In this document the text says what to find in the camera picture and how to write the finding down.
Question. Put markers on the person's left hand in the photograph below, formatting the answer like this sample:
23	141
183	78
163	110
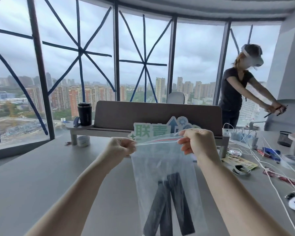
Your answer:
118	148

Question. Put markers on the person's right fingers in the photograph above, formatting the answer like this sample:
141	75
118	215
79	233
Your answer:
185	142

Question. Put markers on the white tape roll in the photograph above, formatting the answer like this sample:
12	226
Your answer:
83	141

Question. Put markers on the black pens bundle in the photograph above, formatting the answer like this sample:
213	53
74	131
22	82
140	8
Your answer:
279	110

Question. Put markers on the small white bottles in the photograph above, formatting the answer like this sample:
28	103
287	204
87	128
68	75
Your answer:
63	119

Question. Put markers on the clear plastic zip bag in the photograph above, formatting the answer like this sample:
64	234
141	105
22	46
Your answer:
162	164

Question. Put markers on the clear tape roll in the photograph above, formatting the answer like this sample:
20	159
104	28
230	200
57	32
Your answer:
293	160

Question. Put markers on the white headset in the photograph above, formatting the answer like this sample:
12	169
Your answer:
252	55

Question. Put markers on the person's left forearm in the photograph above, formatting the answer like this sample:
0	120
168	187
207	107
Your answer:
73	194

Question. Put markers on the white office chair back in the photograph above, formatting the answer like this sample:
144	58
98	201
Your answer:
176	97

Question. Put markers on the black mesh pen cup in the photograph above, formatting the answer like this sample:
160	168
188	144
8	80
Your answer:
284	138

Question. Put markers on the brown desk divider panel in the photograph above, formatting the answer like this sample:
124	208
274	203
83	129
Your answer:
157	115

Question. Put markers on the person's right forearm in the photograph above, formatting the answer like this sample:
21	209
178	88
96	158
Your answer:
236	201

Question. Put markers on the person's left fingers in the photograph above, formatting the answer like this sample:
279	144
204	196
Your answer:
131	146

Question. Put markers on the blue tape star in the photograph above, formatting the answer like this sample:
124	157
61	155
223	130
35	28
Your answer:
81	52
144	62

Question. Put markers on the green and white cutout sign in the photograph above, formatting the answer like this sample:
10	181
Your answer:
152	130

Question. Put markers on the person's right hand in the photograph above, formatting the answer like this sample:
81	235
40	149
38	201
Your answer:
201	143

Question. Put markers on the grey desk riser shelf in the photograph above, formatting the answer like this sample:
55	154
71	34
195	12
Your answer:
88	132

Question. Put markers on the black travel tumbler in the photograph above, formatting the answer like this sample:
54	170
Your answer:
84	114

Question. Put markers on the yellow printed card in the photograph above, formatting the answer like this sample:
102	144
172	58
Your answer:
238	162

